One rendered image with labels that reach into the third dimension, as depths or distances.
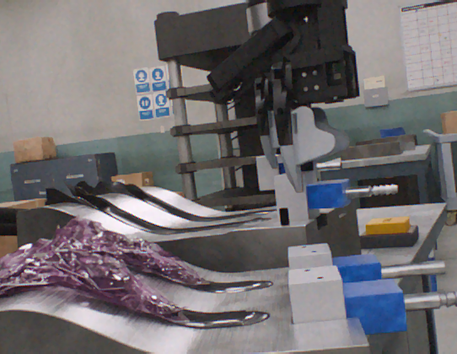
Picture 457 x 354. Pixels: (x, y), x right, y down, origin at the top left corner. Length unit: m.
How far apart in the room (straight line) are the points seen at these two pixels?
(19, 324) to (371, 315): 0.23
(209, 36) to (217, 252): 4.24
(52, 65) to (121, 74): 0.97
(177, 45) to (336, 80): 4.31
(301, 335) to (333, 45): 0.38
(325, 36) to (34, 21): 8.18
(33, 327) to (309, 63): 0.42
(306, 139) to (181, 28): 4.32
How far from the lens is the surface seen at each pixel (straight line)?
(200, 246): 0.73
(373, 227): 1.04
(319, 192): 0.73
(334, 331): 0.43
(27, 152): 8.22
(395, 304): 0.46
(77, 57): 8.47
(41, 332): 0.43
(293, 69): 0.72
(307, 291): 0.45
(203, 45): 4.92
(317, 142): 0.71
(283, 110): 0.71
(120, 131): 8.15
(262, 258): 0.71
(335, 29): 0.73
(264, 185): 1.05
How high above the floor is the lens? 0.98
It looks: 3 degrees down
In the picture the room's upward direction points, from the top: 7 degrees counter-clockwise
